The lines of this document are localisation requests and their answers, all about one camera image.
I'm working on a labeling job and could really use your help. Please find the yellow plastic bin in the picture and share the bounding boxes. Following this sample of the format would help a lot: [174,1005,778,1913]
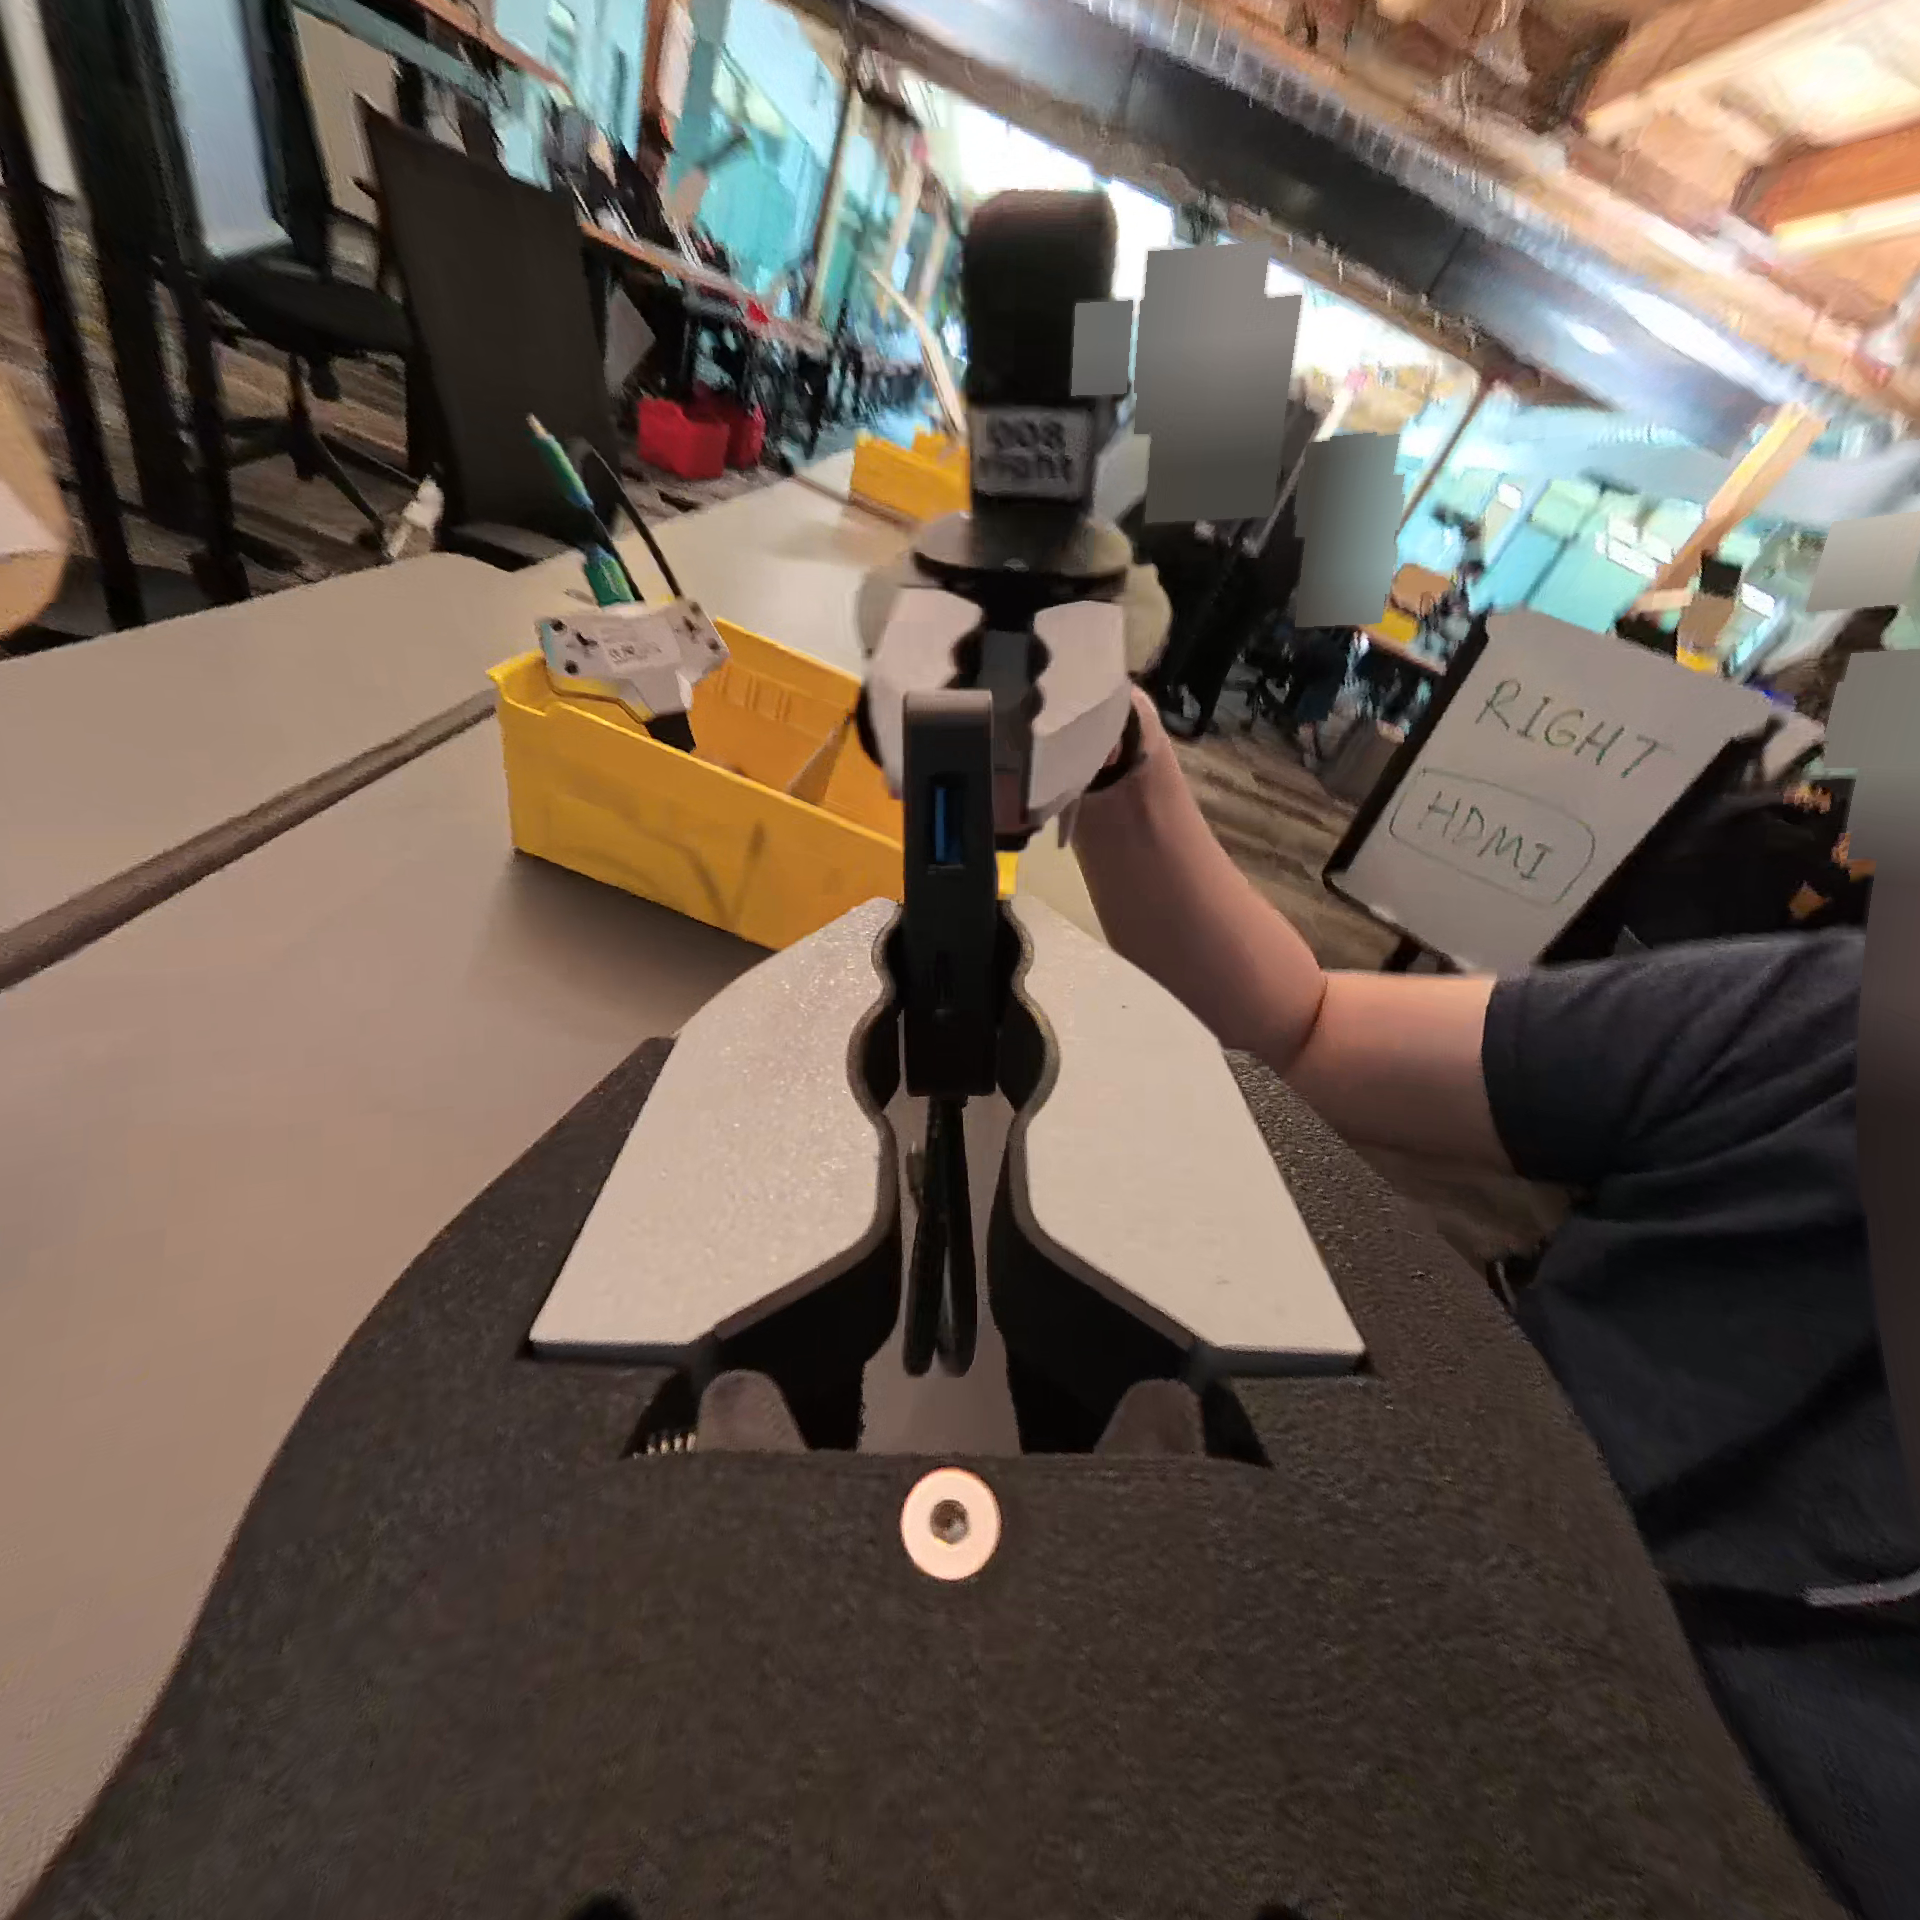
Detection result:
[494,614,1023,953]

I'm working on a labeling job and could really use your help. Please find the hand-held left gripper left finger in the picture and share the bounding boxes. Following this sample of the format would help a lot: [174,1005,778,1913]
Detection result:
[528,899,906,1373]

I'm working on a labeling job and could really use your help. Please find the black high-back chair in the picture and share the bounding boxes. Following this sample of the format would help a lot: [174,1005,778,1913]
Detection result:
[359,98,624,567]

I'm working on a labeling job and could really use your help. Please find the black USB hub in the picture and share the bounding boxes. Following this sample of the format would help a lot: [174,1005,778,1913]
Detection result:
[902,685,1004,1101]

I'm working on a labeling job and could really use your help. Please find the framed screen on stand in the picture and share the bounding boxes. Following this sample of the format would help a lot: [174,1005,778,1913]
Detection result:
[150,0,323,270]

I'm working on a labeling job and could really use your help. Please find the black braided HDMI cable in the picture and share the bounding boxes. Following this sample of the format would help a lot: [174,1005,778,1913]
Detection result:
[525,415,694,610]

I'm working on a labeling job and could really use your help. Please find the long wooden desk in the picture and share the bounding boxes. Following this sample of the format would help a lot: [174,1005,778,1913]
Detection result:
[577,217,848,450]

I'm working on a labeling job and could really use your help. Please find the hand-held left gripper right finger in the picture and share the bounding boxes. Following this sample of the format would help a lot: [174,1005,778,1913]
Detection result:
[997,899,1370,1377]

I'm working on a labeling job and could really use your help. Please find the person's right forearm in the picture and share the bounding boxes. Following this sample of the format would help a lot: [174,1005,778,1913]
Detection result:
[1071,683,1517,1180]

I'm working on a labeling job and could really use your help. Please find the white handwritten sign board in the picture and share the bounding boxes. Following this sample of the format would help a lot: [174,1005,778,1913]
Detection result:
[1325,609,1783,972]

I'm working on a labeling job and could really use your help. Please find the black swivel office chair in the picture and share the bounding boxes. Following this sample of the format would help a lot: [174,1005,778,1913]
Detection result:
[201,255,416,521]

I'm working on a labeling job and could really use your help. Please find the black framed wooden desk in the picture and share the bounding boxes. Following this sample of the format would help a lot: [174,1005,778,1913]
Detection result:
[0,0,258,635]

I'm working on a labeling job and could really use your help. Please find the grey HDMI switch box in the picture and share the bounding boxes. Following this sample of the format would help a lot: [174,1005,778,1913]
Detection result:
[536,597,731,751]

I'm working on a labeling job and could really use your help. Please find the small yellow bin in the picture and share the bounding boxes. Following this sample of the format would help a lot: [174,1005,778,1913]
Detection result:
[848,429,972,526]

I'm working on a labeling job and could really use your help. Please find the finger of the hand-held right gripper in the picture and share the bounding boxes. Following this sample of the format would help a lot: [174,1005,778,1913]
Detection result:
[997,600,1136,836]
[865,589,986,785]

